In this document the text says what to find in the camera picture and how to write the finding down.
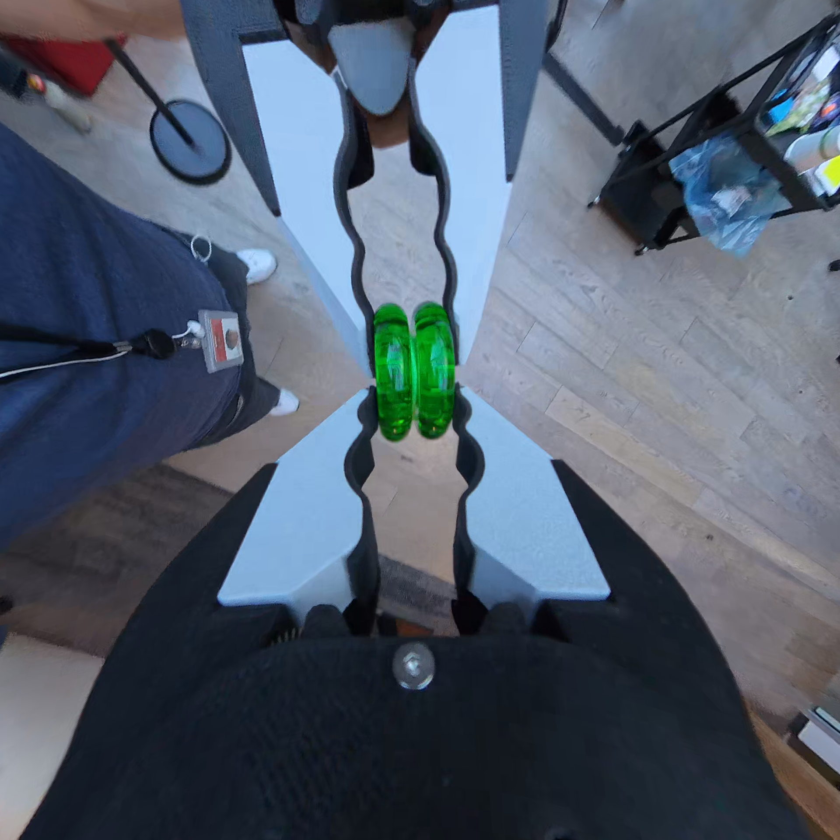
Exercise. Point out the person's dark trousers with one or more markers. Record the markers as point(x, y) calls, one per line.
point(253, 394)

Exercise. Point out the person's white shoe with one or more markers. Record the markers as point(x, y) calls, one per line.
point(286, 403)
point(259, 264)

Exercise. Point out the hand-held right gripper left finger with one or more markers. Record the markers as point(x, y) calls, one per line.
point(295, 525)

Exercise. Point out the person in navy clothes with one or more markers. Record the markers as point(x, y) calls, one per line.
point(98, 315)

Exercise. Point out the white roll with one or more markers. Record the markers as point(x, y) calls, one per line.
point(810, 148)

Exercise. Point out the red box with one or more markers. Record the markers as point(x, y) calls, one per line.
point(59, 62)

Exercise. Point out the person's left forearm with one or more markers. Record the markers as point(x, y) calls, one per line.
point(79, 16)

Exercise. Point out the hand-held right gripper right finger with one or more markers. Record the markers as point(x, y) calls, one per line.
point(531, 525)

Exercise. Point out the black round-base stand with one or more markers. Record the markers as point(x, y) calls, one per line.
point(190, 148)

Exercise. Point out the grey badge holder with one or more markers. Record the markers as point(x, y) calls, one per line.
point(222, 341)

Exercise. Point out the black metal cart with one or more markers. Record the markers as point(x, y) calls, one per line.
point(646, 197)

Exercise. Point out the green translucent yoyo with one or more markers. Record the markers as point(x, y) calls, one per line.
point(413, 371)

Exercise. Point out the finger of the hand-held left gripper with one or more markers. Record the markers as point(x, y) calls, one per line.
point(469, 131)
point(295, 144)

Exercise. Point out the blue plastic bag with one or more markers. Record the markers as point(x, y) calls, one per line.
point(722, 190)

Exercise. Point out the white flat box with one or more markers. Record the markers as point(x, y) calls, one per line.
point(820, 738)

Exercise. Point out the black metal floor bar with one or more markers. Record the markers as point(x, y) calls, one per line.
point(584, 98)

